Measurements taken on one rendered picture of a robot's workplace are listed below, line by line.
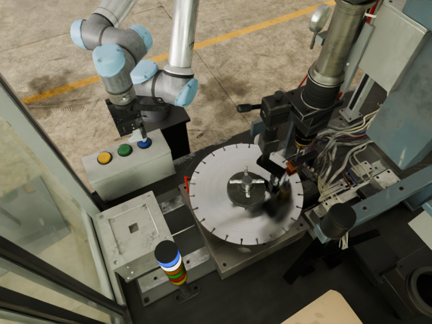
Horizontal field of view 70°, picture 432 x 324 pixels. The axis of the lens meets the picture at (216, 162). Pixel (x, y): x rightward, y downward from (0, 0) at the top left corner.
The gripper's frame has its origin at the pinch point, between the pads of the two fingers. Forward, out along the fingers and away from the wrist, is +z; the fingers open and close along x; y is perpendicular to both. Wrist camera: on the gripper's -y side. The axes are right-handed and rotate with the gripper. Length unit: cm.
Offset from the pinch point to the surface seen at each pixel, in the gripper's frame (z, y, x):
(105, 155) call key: 1.4, 14.3, -0.1
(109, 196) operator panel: 14.4, 18.8, 7.0
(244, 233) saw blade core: -2.9, -12.9, 45.3
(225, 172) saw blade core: -2.9, -17.0, 26.1
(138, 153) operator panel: 2.4, 4.1, 3.4
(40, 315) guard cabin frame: -35, 26, 52
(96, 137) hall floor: 92, 25, -94
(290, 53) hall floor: 93, -153, -109
